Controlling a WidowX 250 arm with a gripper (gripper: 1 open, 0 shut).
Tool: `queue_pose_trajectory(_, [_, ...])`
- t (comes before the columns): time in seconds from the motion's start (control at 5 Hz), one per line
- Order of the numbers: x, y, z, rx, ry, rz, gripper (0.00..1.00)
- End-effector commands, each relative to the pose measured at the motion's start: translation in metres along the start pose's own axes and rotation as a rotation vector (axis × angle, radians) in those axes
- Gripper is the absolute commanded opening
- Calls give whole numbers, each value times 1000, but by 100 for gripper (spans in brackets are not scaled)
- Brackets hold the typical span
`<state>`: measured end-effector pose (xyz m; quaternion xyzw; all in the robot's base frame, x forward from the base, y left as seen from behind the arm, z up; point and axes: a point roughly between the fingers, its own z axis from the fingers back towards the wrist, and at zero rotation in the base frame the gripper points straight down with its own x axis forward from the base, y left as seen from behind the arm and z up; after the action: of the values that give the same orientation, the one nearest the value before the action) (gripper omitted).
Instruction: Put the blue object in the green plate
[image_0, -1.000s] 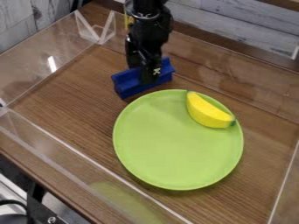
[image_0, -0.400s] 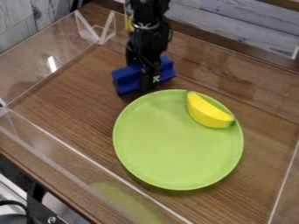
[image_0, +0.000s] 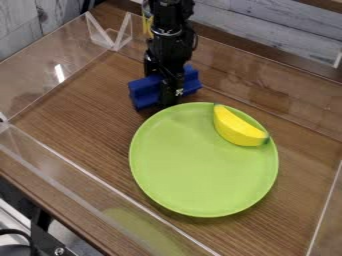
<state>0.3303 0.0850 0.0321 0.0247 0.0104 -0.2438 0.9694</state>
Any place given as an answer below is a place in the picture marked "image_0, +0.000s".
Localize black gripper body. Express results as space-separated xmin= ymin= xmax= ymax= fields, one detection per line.
xmin=145 ymin=28 xmax=198 ymax=77

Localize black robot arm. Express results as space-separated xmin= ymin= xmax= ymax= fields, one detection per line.
xmin=145 ymin=0 xmax=198 ymax=107

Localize clear acrylic triangle bracket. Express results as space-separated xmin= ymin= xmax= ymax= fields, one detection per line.
xmin=86 ymin=11 xmax=134 ymax=52

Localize blue block object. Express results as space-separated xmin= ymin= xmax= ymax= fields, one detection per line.
xmin=128 ymin=64 xmax=202 ymax=110

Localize black clamp with cable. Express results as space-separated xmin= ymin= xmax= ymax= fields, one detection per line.
xmin=0 ymin=206 xmax=82 ymax=256

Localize yellow banana slice toy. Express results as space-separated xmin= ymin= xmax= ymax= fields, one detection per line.
xmin=213 ymin=105 xmax=269 ymax=147

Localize yellow labelled tin can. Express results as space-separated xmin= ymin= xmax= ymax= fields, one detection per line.
xmin=142 ymin=1 xmax=154 ymax=38

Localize green round plate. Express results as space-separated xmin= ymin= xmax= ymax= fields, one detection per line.
xmin=130 ymin=102 xmax=279 ymax=218

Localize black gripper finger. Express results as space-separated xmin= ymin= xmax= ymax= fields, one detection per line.
xmin=145 ymin=56 xmax=161 ymax=77
xmin=161 ymin=73 xmax=185 ymax=107

